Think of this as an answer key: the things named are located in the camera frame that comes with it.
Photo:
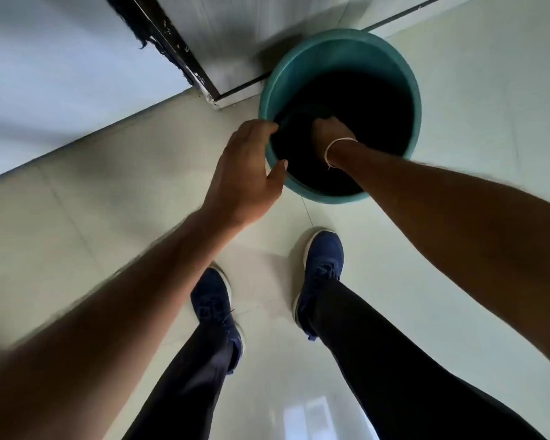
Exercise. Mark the person's right hand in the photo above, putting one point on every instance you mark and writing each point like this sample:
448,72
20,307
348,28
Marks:
332,132

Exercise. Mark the person's left hand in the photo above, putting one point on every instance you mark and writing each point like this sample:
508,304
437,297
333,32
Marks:
243,178

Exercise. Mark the teal plastic bucket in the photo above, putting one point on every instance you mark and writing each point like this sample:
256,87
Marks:
348,45

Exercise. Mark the person's left forearm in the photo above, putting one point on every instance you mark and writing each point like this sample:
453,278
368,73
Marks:
119,325

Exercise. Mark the person's right forearm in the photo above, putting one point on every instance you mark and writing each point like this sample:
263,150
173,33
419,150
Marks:
440,210

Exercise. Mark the person's right navy shoe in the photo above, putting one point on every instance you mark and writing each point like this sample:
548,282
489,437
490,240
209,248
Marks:
325,256

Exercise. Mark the person's navy shoe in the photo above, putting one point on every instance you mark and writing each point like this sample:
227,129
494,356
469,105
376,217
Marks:
325,256
211,297

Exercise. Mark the person's left navy shoe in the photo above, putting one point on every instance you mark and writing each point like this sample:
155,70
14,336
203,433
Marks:
211,297

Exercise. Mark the person's left black trouser leg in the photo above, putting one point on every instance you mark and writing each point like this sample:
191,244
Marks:
183,389

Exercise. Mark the person's black trouser leg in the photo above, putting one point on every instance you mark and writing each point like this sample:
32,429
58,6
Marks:
183,389
394,375

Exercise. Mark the white door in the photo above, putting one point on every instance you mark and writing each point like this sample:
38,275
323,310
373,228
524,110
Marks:
50,64

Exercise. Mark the person's right black trouser leg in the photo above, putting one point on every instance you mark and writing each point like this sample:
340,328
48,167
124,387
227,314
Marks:
394,375

